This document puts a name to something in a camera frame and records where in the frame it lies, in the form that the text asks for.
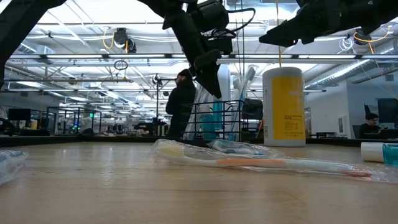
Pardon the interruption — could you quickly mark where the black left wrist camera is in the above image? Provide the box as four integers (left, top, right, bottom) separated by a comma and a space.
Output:
206, 29, 234, 56

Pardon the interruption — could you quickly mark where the black metal frame station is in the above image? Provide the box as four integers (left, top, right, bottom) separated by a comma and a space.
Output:
45, 106, 103, 135
154, 78, 175, 138

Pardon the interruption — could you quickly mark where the long ceiling light strip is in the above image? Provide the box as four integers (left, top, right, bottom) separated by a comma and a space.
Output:
9, 54, 398, 60

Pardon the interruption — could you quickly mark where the black hanging cable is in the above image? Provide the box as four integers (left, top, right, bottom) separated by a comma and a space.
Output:
239, 0, 246, 100

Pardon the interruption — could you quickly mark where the dark monitor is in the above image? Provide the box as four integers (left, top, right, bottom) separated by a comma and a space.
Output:
7, 108, 32, 122
377, 98, 398, 124
241, 98, 264, 121

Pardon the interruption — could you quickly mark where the person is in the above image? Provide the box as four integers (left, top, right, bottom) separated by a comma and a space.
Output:
165, 68, 197, 138
359, 113, 382, 140

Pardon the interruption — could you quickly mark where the black wire basket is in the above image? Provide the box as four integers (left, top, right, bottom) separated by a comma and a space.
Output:
182, 99, 248, 141

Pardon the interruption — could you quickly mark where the black ceiling cable reel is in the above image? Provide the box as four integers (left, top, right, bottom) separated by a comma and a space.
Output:
353, 28, 373, 46
113, 27, 137, 54

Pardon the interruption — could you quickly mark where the teal bottle white cap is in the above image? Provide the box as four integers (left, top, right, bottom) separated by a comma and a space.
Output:
360, 142, 398, 166

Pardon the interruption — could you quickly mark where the orange white toothbrush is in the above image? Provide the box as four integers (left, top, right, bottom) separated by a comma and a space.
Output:
150, 138, 398, 184

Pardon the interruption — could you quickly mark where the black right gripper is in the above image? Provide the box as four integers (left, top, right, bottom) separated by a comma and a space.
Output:
259, 0, 374, 47

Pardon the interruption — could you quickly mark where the white canister yellow label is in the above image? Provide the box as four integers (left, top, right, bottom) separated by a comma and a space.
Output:
262, 67, 307, 147

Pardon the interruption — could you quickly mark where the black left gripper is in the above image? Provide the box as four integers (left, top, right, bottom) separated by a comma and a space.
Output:
171, 14, 223, 100

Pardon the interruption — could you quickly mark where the white dark-blue toothbrush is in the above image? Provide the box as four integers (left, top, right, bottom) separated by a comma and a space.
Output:
185, 82, 208, 141

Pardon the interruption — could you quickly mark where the purple white toothbrush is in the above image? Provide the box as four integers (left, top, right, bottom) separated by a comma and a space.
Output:
207, 138, 282, 158

